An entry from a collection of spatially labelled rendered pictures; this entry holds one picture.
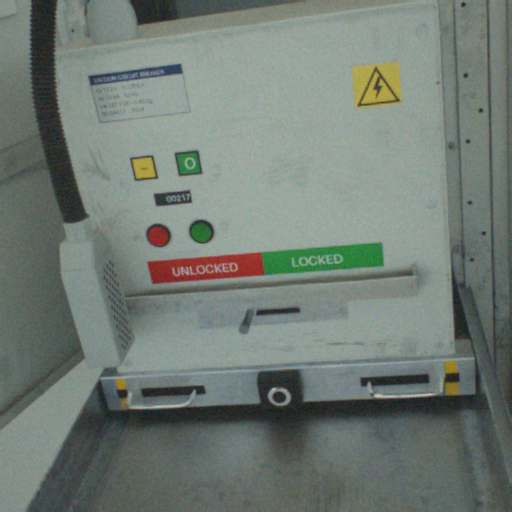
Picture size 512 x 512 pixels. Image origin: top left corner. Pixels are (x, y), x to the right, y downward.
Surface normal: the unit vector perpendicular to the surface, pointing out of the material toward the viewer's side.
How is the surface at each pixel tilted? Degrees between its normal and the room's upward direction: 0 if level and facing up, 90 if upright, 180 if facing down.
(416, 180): 90
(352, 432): 0
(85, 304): 90
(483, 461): 0
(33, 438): 90
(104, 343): 90
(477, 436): 0
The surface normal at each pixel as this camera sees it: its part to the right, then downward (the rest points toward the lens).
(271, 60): -0.13, 0.42
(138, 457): -0.14, -0.90
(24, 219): 0.88, 0.06
